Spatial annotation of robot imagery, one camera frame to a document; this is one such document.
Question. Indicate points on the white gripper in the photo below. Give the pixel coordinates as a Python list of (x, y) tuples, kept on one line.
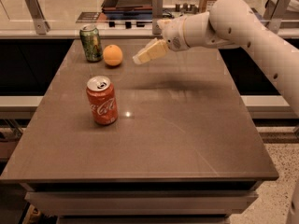
[(173, 33)]

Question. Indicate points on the orange fruit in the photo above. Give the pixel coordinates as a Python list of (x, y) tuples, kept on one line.
[(112, 55)]

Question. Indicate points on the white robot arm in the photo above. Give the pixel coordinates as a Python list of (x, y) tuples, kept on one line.
[(232, 22)]

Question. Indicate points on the green soda can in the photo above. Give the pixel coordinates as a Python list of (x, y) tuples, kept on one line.
[(91, 43)]

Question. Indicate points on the red Coca-Cola can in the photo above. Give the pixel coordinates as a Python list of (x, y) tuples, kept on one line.
[(101, 95)]

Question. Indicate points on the white drawer front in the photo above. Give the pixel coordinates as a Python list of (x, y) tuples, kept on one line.
[(100, 203)]

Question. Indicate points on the middle metal railing post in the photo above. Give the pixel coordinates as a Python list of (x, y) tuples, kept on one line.
[(157, 14)]

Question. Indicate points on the metal railing post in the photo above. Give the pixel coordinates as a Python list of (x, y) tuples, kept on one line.
[(40, 23), (157, 14), (273, 14)]

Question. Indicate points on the left metal railing post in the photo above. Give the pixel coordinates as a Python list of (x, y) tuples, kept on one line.
[(40, 23)]

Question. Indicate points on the right metal railing post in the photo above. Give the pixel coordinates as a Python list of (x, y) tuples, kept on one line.
[(273, 14)]

